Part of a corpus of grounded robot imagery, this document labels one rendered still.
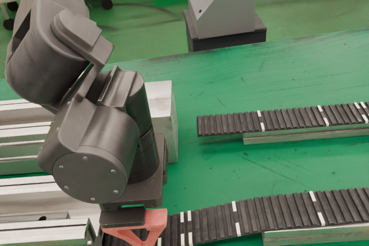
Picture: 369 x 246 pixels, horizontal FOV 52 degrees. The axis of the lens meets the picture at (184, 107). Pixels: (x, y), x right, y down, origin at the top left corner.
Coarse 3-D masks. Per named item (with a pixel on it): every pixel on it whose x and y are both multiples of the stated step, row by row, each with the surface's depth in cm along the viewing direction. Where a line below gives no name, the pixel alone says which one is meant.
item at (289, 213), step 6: (276, 198) 49; (282, 198) 48; (288, 198) 48; (282, 204) 48; (288, 204) 48; (282, 210) 47; (288, 210) 47; (294, 210) 47; (282, 216) 46; (288, 216) 46; (294, 216) 46; (288, 222) 45; (294, 222) 45; (300, 222) 45; (288, 228) 45
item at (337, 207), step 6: (324, 192) 49; (330, 192) 49; (336, 192) 48; (330, 198) 48; (336, 198) 48; (330, 204) 47; (336, 204) 47; (342, 204) 47; (330, 210) 46; (336, 210) 46; (342, 210) 46; (336, 216) 45; (342, 216) 46; (348, 216) 45; (336, 222) 45; (342, 222) 45; (348, 222) 45
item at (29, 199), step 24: (0, 192) 48; (24, 192) 47; (48, 192) 47; (0, 216) 48; (24, 216) 48; (48, 216) 47; (72, 216) 48; (96, 216) 48; (0, 240) 42; (24, 240) 41; (48, 240) 41; (72, 240) 41; (96, 240) 45
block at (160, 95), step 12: (156, 84) 63; (168, 84) 62; (156, 96) 60; (168, 96) 59; (156, 108) 57; (168, 108) 57; (156, 120) 56; (168, 120) 56; (156, 132) 57; (168, 132) 57
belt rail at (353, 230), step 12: (300, 228) 45; (312, 228) 45; (324, 228) 45; (336, 228) 45; (348, 228) 45; (360, 228) 45; (264, 240) 46; (276, 240) 46; (288, 240) 46; (300, 240) 46; (312, 240) 46; (324, 240) 46; (336, 240) 46; (348, 240) 46; (360, 240) 46
